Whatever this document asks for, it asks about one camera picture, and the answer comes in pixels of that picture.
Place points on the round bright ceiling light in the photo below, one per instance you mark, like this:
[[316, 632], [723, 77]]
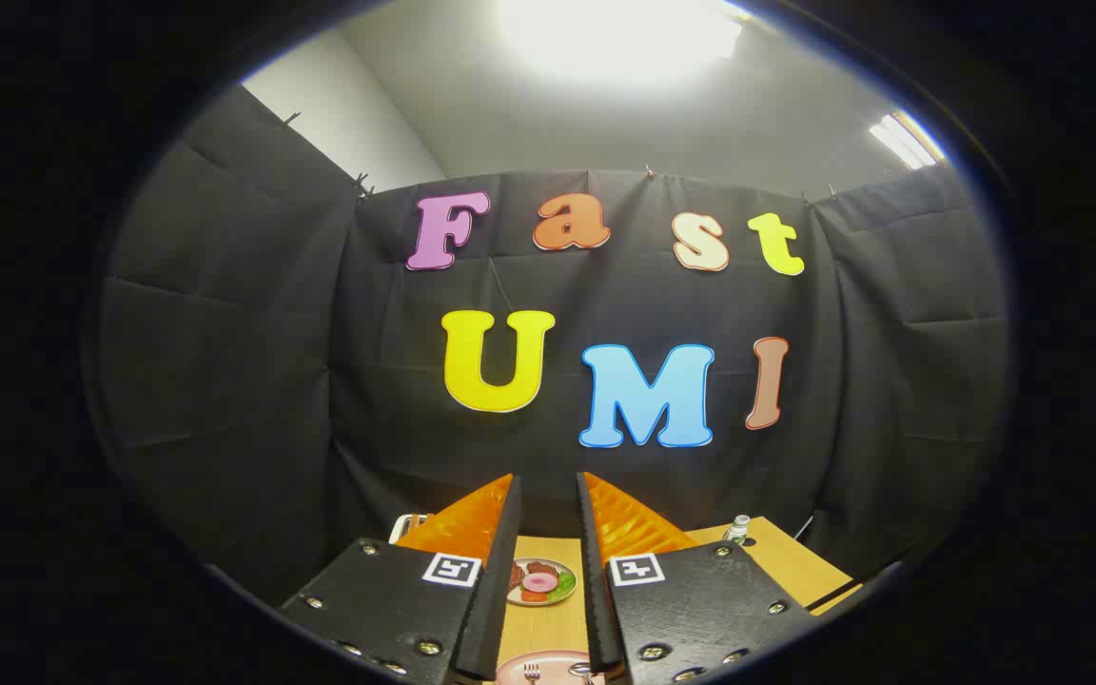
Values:
[[619, 33]]

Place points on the orange toy carrot slice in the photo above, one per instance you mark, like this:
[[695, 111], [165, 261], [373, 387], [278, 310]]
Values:
[[531, 596]]

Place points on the green toy lettuce leaf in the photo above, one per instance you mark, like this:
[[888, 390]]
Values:
[[564, 582]]

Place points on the white plastic bottle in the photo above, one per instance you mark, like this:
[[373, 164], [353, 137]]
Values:
[[736, 530]]

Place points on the white oval food plate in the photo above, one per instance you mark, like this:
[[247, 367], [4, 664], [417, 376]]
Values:
[[562, 595]]

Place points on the pink round plate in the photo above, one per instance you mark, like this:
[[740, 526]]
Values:
[[553, 668]]

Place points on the rectangular ceiling light panel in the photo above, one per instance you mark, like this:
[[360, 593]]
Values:
[[905, 141]]

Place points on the pink toy ham slice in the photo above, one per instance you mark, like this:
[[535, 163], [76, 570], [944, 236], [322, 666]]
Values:
[[540, 581]]

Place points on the white toaster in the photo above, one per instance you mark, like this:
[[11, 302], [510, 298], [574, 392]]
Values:
[[407, 525]]

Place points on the brown toy meat piece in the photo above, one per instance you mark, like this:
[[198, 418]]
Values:
[[541, 569]]

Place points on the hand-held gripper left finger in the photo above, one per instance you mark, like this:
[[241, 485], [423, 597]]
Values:
[[496, 590]]

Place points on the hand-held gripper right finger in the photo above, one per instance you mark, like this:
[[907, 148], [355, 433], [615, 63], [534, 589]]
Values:
[[592, 590]]

